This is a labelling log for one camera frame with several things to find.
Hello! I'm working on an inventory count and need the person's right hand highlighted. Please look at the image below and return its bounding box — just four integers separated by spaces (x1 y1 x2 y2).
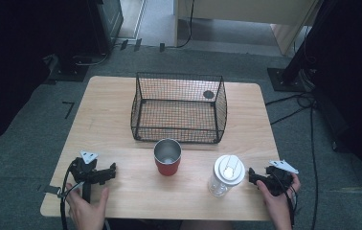
256 172 302 216

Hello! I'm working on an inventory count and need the black stand post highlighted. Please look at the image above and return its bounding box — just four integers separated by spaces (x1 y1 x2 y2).
280 0 330 84

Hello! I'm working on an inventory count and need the black stand base plate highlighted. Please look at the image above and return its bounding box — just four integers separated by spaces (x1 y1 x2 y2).
266 66 308 94

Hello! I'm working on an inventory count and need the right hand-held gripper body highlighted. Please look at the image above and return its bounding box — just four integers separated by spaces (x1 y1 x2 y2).
258 159 300 197

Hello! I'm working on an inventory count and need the black flat floor base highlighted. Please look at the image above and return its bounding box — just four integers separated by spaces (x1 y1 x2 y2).
48 55 90 83

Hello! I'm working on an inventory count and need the hand-held gripper cable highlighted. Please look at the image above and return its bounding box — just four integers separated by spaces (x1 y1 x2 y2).
59 158 85 230
272 173 299 228

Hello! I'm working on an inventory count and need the right hand-held gripper cable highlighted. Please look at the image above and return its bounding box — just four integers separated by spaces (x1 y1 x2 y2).
272 173 299 228

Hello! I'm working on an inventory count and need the black cabinet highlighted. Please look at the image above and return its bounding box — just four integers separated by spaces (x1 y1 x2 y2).
85 0 124 56

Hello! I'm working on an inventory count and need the grey tape piece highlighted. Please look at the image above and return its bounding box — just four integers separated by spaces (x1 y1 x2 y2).
42 184 63 196

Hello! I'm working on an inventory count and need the red steel-lined cup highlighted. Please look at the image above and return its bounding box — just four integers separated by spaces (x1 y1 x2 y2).
153 138 183 177

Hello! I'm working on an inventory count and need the person's left hand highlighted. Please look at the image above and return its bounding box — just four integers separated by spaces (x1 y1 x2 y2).
65 182 110 230

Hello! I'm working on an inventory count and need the black floor cable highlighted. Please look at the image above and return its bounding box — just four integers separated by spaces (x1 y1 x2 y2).
264 92 314 127
297 92 319 230

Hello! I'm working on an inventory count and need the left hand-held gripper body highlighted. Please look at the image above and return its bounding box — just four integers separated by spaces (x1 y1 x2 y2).
69 150 102 203

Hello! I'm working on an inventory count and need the left hand-held gripper cable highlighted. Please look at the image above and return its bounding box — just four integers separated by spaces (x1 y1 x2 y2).
59 158 85 230

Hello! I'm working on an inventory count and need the black wire mesh basket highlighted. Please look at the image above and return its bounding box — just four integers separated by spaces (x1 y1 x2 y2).
130 72 228 145

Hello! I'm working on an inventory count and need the beige wooden cabinet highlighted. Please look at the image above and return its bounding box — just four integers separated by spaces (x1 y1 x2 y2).
172 0 325 56

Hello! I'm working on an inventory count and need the black hanging cable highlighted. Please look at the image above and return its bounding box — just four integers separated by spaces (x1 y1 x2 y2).
165 0 196 50

